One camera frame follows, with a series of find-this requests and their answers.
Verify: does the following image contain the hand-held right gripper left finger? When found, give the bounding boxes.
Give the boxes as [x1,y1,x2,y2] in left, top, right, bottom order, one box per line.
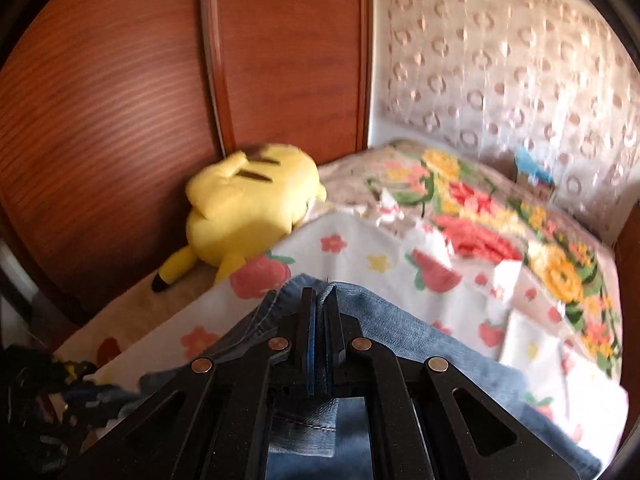
[60,287,317,480]

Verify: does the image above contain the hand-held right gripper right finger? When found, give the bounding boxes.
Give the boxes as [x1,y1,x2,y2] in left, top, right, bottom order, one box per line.
[320,284,583,480]

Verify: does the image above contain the blue denim pants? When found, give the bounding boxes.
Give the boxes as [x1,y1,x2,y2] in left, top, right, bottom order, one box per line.
[137,280,603,480]

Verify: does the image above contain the strawberry print bed sheet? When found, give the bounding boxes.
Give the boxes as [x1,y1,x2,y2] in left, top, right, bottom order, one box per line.
[55,210,631,461]

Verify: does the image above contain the yellow plush toy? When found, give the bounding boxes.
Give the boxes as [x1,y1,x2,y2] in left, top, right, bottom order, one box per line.
[151,142,328,293]

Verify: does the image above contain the floral blanket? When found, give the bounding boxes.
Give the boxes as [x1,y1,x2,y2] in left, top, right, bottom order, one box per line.
[320,140,626,381]

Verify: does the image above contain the small cardboard box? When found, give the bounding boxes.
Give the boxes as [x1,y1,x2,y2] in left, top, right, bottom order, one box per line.
[515,160,559,202]

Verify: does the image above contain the blue plastic bag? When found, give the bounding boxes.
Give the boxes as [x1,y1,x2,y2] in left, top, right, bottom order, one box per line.
[515,147,554,186]

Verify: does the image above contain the wooden slatted wardrobe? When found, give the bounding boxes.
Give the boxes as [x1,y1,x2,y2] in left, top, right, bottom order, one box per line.
[0,0,375,361]

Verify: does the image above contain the circle patterned wall curtain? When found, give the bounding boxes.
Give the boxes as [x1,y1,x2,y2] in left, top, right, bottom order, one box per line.
[372,0,640,246]

